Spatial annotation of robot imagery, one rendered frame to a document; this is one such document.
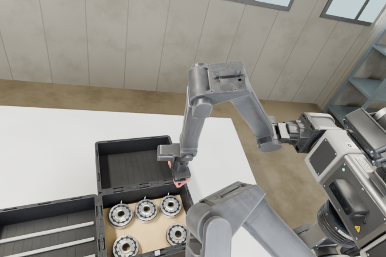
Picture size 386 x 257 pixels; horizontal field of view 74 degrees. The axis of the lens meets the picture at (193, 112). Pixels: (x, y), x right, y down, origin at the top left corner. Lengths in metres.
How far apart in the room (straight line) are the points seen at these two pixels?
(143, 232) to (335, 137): 0.86
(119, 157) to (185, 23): 1.85
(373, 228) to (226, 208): 0.46
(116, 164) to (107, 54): 1.84
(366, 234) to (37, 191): 1.37
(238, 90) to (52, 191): 1.20
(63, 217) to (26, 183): 0.37
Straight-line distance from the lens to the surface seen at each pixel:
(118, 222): 1.24
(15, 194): 1.57
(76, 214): 1.30
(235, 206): 0.43
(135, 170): 1.41
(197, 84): 0.55
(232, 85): 0.54
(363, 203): 0.80
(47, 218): 1.31
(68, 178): 1.57
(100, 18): 2.90
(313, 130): 0.89
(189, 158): 0.89
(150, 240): 1.24
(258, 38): 3.23
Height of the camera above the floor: 1.97
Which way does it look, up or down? 39 degrees down
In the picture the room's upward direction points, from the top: 16 degrees clockwise
